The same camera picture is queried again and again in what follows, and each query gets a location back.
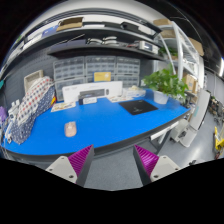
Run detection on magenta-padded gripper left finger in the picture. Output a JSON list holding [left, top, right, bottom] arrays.
[[45, 144, 96, 188]]

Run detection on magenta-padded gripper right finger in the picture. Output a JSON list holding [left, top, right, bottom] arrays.
[[132, 144, 183, 187]]

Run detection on black mouse pad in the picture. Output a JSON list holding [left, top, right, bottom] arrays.
[[118, 99, 159, 116]]

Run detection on white floor-standing unit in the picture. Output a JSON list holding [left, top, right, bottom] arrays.
[[170, 89, 212, 148]]

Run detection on red blue checked cloth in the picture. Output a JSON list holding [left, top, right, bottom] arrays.
[[9, 75, 56, 145]]

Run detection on small black box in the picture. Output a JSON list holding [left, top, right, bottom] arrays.
[[78, 94, 98, 106]]

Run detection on white keyboard box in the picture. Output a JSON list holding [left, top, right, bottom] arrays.
[[62, 80, 124, 104]]

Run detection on white box with blue print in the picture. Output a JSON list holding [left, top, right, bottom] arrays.
[[122, 87, 147, 99]]

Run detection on purple object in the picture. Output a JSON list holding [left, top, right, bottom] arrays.
[[0, 105, 8, 124]]

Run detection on green plant in white pot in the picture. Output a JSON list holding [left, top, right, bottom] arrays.
[[141, 64, 191, 106]]

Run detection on yellow flat box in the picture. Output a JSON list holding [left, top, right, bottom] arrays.
[[93, 71, 112, 83]]

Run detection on white metal shelf rack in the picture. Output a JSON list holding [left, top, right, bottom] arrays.
[[153, 18, 206, 101]]

